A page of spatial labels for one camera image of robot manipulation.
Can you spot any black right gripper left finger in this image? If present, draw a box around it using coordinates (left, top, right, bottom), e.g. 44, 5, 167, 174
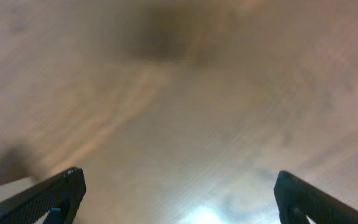
0, 167, 86, 224

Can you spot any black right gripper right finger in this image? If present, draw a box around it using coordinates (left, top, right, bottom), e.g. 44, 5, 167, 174
274, 170, 358, 224

